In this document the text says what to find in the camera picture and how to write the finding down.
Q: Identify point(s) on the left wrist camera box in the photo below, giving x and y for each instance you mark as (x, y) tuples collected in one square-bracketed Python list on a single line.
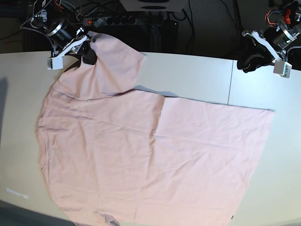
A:
[(282, 68)]

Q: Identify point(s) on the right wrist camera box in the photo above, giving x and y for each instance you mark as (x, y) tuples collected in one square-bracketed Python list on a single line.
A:
[(55, 63)]

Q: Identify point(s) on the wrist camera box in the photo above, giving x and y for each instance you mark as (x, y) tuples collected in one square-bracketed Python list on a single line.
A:
[(282, 68), (55, 63)]

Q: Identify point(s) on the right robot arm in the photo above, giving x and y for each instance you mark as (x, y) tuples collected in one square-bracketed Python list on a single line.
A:
[(39, 5)]

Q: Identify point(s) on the black power adapter box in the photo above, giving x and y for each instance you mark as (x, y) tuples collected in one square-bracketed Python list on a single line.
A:
[(169, 28)]

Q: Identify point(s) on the pink T-shirt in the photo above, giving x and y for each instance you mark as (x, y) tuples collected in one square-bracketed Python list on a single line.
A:
[(111, 153)]

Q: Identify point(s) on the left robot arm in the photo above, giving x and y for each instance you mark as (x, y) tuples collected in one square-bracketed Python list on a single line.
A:
[(283, 5)]

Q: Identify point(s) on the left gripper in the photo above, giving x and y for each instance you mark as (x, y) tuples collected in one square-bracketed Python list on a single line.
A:
[(269, 46)]

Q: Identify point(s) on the aluminium table leg post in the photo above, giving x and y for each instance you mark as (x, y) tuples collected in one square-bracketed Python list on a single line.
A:
[(155, 38)]

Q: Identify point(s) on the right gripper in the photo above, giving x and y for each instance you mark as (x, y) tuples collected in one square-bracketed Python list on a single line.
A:
[(58, 27)]

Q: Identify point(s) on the black power strip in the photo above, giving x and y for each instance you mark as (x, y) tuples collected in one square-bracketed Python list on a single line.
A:
[(108, 21)]

